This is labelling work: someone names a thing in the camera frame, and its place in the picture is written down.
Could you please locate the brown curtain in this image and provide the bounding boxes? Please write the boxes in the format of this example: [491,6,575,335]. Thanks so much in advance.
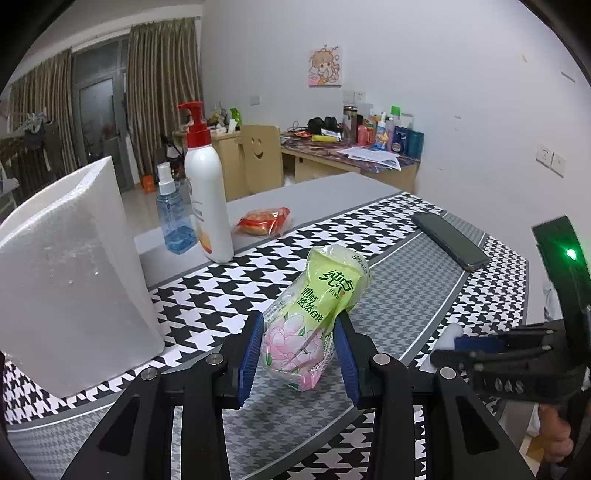
[9,48,79,199]
[127,17,204,183]

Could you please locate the green pink tissue pack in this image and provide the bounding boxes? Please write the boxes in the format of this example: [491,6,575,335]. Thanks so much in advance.
[260,244,371,393]

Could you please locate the printed paper sheets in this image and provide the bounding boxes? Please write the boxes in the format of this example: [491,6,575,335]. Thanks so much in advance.
[339,145,402,171]

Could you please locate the glass balcony door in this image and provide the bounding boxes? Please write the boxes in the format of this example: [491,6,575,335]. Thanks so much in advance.
[71,37,134,195]

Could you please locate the houndstooth tablecloth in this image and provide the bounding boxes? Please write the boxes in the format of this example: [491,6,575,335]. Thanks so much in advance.
[0,191,529,480]

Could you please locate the steel thermos flask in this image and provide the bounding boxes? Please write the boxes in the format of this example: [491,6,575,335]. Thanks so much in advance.
[342,105,358,143]

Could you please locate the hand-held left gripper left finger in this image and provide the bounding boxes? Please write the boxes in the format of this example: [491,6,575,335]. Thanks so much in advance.
[60,310,266,480]

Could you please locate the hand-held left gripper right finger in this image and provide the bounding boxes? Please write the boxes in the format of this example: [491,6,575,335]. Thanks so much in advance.
[333,311,539,480]

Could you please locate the white foam box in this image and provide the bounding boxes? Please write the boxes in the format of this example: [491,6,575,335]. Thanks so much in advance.
[0,156,165,398]

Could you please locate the cartoon wall poster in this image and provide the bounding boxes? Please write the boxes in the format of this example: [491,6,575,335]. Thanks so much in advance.
[308,45,345,88]

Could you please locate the dark hanging clothes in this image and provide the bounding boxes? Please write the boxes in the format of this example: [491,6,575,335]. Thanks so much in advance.
[25,122,47,148]

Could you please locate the blue spray bottle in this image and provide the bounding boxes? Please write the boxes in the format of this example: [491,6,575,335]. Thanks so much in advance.
[156,162,198,253]

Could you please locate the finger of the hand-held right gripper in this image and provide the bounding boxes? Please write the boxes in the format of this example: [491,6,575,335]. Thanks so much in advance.
[429,342,568,374]
[454,322,566,356]

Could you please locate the person's right hand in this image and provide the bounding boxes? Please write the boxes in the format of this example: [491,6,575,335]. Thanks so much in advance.
[538,404,575,464]

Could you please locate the black headphones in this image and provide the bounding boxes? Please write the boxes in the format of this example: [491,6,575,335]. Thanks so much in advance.
[307,117,341,134]

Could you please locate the wooden desk with patterned cover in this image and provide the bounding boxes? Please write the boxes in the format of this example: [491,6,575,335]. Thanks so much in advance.
[281,134,422,192]

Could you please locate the black smartphone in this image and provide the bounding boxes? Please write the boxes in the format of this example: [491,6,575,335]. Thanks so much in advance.
[411,212,490,272]

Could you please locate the white pump lotion bottle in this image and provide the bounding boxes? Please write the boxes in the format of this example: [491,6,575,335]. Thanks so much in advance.
[178,102,235,264]

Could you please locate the red snack packet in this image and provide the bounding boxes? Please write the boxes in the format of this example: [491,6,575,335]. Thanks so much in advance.
[233,207,293,237]

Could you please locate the wooden smiley face chair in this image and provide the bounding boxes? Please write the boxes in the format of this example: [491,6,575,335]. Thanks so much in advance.
[235,124,282,195]

